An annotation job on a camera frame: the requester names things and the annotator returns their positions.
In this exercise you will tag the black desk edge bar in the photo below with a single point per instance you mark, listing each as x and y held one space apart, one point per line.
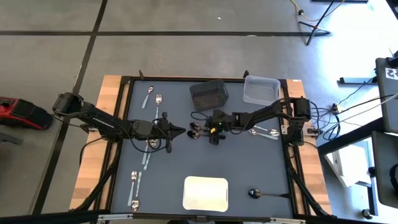
348 135

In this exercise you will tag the red and black case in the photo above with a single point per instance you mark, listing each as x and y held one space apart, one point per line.
21 113

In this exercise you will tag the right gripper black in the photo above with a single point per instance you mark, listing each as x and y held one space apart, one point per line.
219 119

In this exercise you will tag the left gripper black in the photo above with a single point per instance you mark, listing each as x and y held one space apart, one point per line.
161 129

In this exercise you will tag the dark grey panel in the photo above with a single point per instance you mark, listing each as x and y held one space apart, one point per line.
387 168

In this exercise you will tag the dark grey plastic bin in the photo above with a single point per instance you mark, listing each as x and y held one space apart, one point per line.
208 96

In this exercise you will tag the white printed sticker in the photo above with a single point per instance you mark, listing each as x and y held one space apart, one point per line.
391 73

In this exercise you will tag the grey-blue table mat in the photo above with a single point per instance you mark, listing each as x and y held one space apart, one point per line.
242 161

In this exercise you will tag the silver metal bracket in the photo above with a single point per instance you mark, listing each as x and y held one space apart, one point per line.
115 217
287 221

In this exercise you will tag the white cardboard box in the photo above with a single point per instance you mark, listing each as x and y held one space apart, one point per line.
348 165

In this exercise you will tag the white plastic tray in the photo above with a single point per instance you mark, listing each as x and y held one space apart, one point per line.
205 194

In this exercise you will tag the grey flat floor piece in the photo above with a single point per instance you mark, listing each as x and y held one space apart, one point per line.
9 138

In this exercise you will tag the black floor bar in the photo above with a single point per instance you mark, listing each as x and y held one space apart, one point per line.
354 80

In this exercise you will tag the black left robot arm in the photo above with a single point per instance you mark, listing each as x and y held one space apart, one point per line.
99 119

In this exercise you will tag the black aluminium table frame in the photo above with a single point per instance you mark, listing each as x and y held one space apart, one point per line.
308 193

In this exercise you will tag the clear plastic bin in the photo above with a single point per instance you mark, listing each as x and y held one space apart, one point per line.
259 91

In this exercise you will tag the black tripod stand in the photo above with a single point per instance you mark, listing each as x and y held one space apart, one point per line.
314 28

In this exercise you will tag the black caster wheel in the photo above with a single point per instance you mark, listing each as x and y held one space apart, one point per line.
367 214

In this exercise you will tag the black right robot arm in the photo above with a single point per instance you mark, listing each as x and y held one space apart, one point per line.
264 112

